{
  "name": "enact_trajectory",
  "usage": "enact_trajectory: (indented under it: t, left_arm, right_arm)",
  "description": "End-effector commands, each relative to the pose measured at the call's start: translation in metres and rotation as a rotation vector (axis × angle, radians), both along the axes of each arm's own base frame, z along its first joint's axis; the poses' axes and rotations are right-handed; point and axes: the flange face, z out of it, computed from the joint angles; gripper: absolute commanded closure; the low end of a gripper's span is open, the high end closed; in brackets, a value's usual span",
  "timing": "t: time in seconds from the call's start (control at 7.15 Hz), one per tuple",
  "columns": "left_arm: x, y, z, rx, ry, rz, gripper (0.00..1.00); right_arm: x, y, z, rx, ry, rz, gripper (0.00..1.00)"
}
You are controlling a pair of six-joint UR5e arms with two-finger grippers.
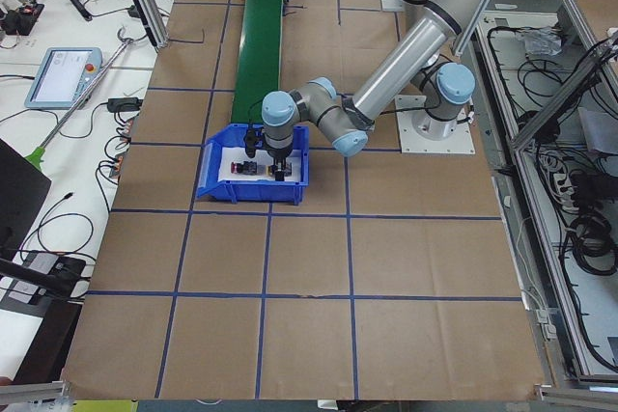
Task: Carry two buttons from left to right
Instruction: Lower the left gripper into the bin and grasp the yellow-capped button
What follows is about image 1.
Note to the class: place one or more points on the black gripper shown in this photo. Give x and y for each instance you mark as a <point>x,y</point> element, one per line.
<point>278,154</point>

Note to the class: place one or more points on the red push button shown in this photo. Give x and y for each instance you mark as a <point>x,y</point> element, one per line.
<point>249,168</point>

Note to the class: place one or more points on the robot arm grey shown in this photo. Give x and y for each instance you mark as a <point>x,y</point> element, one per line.
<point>345,125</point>

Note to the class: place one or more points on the white foam pad source bin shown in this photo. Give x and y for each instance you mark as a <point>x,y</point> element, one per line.
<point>263,161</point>

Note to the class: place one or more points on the blue bin source side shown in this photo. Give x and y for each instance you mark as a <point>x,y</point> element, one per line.
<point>260,190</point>

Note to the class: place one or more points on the green conveyor belt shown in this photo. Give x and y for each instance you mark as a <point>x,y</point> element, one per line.
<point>258,72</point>

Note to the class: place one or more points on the black power adapter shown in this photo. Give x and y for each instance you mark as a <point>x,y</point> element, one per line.
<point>124,104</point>

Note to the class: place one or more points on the teach pendant tablet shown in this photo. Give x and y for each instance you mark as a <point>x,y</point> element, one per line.
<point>64,74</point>

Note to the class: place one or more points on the reacher grabber tool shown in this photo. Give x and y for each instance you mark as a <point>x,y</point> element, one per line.
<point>35,157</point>

